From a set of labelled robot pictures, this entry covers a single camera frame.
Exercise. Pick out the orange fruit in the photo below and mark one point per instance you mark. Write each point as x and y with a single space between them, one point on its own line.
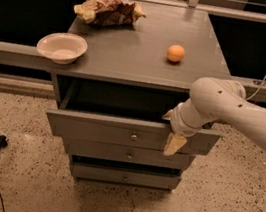
175 53

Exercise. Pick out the grey top drawer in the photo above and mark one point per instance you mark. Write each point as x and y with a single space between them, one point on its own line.
111 113

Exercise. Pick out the brown crumpled chip bag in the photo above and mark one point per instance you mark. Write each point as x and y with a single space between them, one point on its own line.
109 12

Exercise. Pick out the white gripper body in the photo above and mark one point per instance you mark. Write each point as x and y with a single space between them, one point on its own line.
180 123

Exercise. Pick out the white plastic bowl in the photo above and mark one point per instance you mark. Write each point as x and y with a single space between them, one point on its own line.
62 48

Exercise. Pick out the grey middle drawer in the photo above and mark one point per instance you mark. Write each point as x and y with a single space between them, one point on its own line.
94 149

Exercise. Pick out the grey bottom drawer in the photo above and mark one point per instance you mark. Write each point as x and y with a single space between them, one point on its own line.
124 173

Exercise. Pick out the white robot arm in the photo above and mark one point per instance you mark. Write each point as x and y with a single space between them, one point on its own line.
214 99

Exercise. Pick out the grey wooden drawer cabinet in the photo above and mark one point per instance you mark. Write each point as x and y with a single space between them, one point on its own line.
136 55

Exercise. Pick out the grey drawer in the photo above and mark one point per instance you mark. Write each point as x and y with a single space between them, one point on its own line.
94 149
111 113
124 173

